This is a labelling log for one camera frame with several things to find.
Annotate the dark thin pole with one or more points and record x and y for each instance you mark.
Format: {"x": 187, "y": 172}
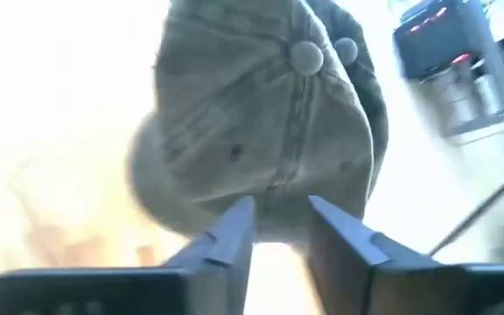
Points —
{"x": 479, "y": 210}

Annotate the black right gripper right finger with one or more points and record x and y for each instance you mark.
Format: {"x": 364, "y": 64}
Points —
{"x": 409, "y": 289}

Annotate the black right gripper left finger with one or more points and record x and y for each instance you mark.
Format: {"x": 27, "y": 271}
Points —
{"x": 147, "y": 291}

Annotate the black appliance with red lights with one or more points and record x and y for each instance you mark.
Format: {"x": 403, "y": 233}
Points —
{"x": 444, "y": 44}

